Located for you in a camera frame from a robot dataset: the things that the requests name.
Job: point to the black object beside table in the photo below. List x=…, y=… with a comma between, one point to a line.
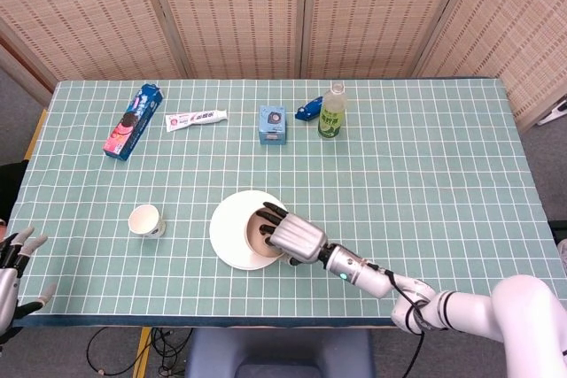
x=11, y=187

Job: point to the small light blue box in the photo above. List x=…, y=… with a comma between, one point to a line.
x=272, y=125

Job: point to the bamboo folding screen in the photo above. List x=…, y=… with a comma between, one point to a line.
x=235, y=10

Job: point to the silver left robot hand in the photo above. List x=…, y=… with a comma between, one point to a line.
x=6, y=289

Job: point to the blue padded robot base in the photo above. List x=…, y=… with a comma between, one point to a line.
x=279, y=351

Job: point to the blue snack packet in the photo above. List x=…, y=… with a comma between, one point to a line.
x=310, y=109

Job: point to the green label tea bottle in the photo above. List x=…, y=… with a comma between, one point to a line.
x=332, y=119

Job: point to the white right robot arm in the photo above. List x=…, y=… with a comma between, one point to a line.
x=522, y=307

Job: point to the floral print paper cup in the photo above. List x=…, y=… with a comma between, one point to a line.
x=142, y=221

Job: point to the white stand foot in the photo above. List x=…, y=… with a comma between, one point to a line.
x=553, y=114

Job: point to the blue cookie box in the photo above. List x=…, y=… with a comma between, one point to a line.
x=128, y=125

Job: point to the white toothpaste tube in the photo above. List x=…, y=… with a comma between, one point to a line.
x=195, y=119

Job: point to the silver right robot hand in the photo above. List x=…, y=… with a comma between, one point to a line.
x=299, y=238

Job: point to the white paper plate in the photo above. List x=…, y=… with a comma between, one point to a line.
x=228, y=227

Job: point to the green checked tablecloth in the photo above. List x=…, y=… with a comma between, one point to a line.
x=398, y=192

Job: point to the beige plastic bowl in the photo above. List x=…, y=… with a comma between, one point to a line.
x=254, y=238

